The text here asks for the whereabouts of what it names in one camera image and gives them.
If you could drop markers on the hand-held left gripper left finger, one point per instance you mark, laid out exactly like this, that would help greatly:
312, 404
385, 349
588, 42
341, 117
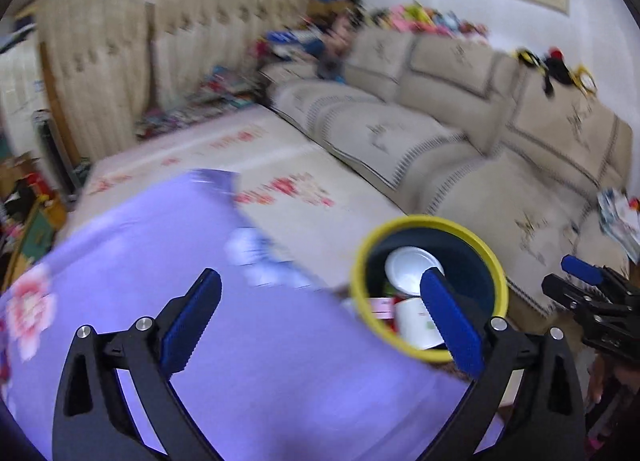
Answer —
192, 321

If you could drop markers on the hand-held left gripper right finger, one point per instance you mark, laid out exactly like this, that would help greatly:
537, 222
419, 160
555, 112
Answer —
452, 321

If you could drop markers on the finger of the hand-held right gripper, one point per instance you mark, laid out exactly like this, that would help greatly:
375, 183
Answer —
580, 268
560, 291

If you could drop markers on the white paper cup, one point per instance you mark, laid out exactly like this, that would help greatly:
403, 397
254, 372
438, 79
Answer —
407, 268

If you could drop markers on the pink strawberry milk carton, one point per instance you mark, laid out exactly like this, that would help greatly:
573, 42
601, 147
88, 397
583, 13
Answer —
382, 308

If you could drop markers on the yellow rimmed trash bin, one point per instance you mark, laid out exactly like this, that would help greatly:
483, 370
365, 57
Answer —
430, 241

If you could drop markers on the person's right hand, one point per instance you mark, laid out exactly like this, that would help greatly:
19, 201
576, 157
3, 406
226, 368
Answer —
600, 381

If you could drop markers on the stack of picture books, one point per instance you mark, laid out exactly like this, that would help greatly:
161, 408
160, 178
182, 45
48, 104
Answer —
620, 221

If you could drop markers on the purple floral tablecloth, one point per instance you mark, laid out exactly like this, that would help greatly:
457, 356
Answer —
275, 366

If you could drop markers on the beige sofa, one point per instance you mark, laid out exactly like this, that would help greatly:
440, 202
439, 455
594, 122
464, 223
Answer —
450, 151

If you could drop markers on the teal wooden television stand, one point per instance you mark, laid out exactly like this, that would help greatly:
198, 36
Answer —
30, 236

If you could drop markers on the yellow black plush toy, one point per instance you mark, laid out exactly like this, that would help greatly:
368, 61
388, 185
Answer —
550, 68

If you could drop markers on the glass table with books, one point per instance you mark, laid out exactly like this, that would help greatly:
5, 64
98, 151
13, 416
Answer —
200, 106

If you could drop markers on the black tower fan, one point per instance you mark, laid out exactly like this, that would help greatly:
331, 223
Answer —
52, 146

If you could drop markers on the open cardboard box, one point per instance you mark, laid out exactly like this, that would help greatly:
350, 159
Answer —
17, 173

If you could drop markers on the beige patterned curtain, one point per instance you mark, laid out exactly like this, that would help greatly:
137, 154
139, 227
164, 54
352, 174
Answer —
95, 66
225, 16

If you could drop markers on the dark round cushion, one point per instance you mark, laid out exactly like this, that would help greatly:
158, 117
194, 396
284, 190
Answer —
331, 66

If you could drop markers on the blue star print cushion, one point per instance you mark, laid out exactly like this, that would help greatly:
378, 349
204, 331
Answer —
292, 43

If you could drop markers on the pile of plush toys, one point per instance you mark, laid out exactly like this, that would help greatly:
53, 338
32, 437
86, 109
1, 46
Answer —
420, 16

